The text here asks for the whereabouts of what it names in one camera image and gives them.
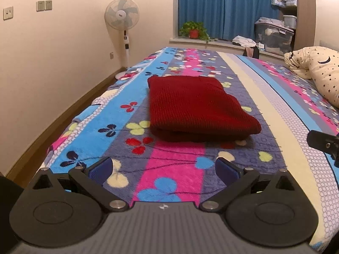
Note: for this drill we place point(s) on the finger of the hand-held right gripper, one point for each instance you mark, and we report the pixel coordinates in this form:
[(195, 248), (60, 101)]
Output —
[(324, 144)]

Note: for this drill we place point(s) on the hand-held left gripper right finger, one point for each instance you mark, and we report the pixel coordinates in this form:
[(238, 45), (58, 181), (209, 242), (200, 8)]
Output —
[(225, 169)]

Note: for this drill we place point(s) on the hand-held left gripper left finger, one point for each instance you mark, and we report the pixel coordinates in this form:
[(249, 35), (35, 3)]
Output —
[(100, 169)]

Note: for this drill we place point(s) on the red knit sweater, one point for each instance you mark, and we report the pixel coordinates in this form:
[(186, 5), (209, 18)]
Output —
[(196, 108)]

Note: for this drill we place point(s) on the pile of light clothes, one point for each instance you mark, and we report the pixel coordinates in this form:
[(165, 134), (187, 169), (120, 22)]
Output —
[(243, 41)]

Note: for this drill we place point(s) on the floral striped fleece blanket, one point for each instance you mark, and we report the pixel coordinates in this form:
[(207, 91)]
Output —
[(286, 127)]

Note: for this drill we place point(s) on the cream star print pillow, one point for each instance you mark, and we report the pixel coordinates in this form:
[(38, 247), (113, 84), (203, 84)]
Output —
[(324, 71)]

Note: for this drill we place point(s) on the clear plastic storage bin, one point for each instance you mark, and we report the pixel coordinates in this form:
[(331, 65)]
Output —
[(275, 39)]

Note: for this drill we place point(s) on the small white box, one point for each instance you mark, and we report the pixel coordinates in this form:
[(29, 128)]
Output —
[(261, 47)]

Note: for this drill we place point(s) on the dark bag with pink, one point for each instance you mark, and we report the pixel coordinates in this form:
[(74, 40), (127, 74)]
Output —
[(251, 52)]

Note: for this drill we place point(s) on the window sill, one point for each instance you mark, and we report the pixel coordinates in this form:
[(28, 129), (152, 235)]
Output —
[(219, 45)]

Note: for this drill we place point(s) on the wooden shelf unit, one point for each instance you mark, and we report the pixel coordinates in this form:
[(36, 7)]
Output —
[(306, 10)]

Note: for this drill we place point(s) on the green plant in red pot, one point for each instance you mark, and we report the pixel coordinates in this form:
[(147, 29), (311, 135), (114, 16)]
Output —
[(193, 33)]

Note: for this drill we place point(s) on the white standing fan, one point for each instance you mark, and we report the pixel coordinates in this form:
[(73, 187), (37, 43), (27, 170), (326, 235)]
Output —
[(121, 14)]

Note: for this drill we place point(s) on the blue curtain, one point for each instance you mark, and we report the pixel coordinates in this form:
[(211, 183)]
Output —
[(225, 8)]

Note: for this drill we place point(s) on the beige wall switch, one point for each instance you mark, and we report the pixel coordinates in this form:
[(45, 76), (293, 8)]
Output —
[(48, 5), (40, 6)]

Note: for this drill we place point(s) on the beige wall socket plate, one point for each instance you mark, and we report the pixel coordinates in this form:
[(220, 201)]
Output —
[(8, 13)]

